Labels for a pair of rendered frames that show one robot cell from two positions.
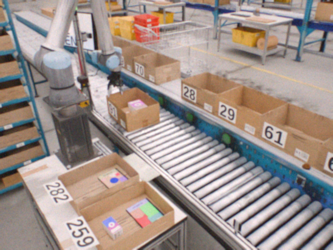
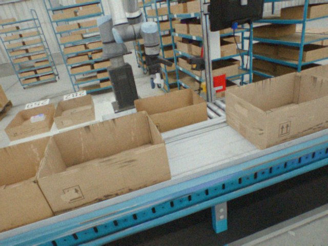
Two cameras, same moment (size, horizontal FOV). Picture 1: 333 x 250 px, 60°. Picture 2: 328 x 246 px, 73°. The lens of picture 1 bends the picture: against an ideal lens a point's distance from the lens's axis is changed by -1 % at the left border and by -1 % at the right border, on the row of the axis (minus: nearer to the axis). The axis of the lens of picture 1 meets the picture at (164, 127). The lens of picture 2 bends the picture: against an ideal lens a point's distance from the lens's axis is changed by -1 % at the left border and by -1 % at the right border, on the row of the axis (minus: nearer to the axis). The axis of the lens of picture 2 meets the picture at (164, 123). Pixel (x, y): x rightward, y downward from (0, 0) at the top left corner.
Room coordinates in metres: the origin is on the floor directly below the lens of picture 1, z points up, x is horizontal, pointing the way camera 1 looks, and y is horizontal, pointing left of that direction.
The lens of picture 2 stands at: (2.62, -0.93, 1.42)
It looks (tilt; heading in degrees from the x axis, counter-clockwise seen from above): 27 degrees down; 113
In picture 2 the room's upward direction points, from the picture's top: 10 degrees counter-clockwise
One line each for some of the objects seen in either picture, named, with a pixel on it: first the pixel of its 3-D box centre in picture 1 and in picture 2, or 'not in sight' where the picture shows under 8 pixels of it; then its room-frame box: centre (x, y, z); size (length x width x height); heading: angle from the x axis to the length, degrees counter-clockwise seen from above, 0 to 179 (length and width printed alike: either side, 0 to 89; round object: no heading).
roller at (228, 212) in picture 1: (250, 198); not in sight; (1.20, -0.47, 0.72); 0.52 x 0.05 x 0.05; 125
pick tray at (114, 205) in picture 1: (127, 217); (33, 120); (1.02, 0.20, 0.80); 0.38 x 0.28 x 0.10; 125
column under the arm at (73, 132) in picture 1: (73, 133); (123, 85); (1.66, 0.61, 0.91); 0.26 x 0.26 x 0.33; 38
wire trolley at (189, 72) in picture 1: (173, 55); not in sight; (4.65, -0.18, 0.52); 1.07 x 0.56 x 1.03; 120
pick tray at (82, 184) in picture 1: (99, 182); (76, 110); (1.30, 0.39, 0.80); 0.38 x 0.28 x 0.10; 126
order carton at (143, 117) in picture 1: (132, 108); (169, 113); (2.15, 0.26, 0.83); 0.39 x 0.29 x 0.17; 31
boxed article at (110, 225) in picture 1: (112, 227); (37, 118); (0.98, 0.27, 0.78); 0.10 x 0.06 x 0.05; 40
